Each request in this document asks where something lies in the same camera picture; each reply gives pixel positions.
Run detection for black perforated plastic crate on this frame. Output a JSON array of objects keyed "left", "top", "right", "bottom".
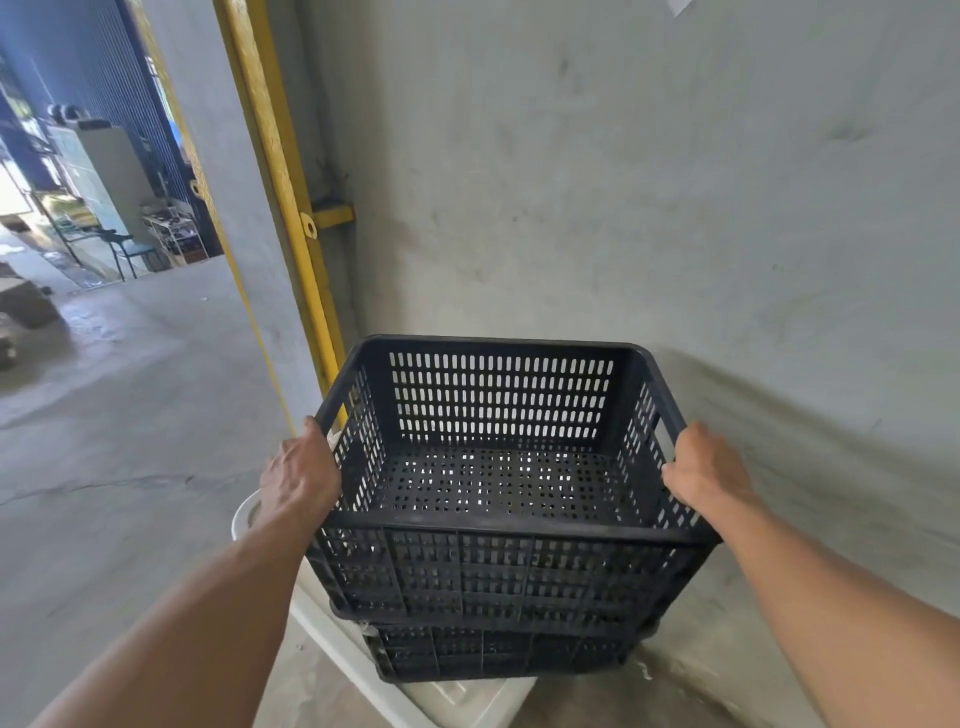
[
  {"left": 360, "top": 618, "right": 661, "bottom": 685},
  {"left": 303, "top": 334, "right": 723, "bottom": 640}
]

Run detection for white plastic tub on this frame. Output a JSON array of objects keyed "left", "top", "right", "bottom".
[{"left": 231, "top": 489, "right": 538, "bottom": 728}]

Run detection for person's left hand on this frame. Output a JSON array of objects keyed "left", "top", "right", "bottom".
[{"left": 258, "top": 416, "right": 344, "bottom": 528}]

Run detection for yellow metal post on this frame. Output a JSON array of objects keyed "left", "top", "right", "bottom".
[{"left": 212, "top": 0, "right": 357, "bottom": 432}]

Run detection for person's right hand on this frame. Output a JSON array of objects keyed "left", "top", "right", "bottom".
[{"left": 660, "top": 421, "right": 760, "bottom": 514}]

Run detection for person's left forearm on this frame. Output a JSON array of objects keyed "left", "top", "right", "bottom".
[{"left": 30, "top": 513, "right": 322, "bottom": 728}]

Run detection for white wire shelf rack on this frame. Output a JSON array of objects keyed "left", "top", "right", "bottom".
[{"left": 141, "top": 198, "right": 211, "bottom": 267}]

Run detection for person's right forearm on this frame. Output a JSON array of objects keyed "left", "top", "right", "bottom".
[{"left": 703, "top": 493, "right": 960, "bottom": 728}]

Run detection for grey metal cabinet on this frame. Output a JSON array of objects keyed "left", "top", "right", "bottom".
[{"left": 46, "top": 120, "right": 157, "bottom": 240}]

